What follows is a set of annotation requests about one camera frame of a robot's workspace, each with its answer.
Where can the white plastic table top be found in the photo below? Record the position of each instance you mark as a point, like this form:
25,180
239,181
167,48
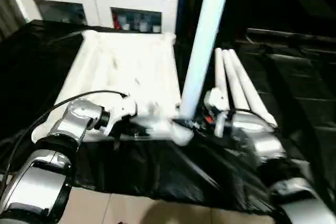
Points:
126,72

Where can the white plastic table leg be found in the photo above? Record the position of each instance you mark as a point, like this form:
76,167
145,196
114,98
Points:
254,95
235,82
220,72
204,51

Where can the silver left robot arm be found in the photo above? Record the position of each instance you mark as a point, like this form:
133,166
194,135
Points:
52,155

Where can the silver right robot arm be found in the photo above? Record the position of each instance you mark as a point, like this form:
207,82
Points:
262,142

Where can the black plastic mat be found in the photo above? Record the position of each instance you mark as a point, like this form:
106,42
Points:
170,169

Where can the red item behind glass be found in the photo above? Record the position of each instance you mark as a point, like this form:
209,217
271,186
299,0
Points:
115,20

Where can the white cabinet with glass doors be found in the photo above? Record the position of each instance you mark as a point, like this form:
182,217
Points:
99,1

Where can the beige curtain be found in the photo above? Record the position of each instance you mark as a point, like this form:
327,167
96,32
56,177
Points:
10,11

